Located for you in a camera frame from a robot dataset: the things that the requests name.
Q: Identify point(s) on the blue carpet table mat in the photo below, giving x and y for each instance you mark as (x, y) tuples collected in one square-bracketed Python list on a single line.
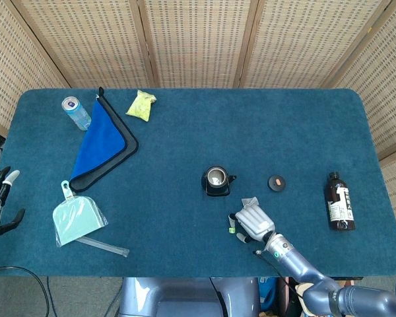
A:
[(198, 132)]

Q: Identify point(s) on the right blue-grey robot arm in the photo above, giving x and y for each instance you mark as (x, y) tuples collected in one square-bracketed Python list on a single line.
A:
[(303, 267)]

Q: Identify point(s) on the woven wicker folding screen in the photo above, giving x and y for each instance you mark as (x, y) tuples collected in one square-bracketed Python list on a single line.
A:
[(198, 39)]

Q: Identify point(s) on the blue and grey folded cloth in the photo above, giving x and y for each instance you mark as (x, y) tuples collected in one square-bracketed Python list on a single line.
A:
[(100, 142)]

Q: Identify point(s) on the blue plastic snack packet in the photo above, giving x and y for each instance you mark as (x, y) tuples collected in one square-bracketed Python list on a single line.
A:
[(267, 294)]

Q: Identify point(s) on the beige cardboard box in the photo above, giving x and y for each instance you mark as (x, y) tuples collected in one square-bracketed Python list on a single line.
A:
[(300, 289)]

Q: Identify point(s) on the yellow snack packet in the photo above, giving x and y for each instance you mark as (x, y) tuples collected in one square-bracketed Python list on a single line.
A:
[(140, 107)]

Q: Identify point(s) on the black mug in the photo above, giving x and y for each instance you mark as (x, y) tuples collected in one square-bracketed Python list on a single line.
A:
[(217, 190)]

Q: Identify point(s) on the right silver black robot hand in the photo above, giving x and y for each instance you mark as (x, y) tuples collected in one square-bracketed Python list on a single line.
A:
[(254, 221)]

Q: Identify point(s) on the black lid with orange knob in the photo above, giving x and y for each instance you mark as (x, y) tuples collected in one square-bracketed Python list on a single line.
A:
[(276, 182)]

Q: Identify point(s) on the mint green dustpan in wrap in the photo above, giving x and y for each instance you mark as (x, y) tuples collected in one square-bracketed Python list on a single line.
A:
[(74, 221)]

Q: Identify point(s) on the blue-grey robot torso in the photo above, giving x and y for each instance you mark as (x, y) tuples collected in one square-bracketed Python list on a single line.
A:
[(184, 297)]

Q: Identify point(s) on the brown bottle with white label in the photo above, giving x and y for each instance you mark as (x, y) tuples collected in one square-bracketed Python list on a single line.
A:
[(341, 204)]

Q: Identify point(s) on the light blue drink can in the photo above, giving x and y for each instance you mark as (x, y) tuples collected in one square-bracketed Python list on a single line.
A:
[(79, 115)]

